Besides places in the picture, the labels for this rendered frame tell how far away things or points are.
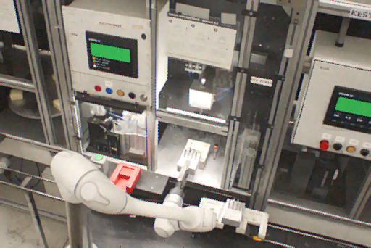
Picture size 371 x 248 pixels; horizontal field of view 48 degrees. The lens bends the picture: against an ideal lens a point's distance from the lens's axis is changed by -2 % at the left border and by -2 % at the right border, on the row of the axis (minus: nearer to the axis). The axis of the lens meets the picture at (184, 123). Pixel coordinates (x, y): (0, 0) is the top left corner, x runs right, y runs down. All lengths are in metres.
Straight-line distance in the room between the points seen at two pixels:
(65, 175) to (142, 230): 0.92
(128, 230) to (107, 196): 0.93
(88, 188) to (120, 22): 0.76
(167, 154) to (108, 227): 0.53
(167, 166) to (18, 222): 1.46
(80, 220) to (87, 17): 0.87
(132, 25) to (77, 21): 0.27
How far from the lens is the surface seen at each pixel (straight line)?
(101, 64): 2.01
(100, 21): 1.93
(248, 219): 2.28
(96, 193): 1.49
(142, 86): 2.02
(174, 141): 2.57
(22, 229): 3.41
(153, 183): 2.33
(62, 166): 1.63
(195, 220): 1.90
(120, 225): 2.45
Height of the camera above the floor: 2.64
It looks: 40 degrees down
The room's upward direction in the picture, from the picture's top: 3 degrees clockwise
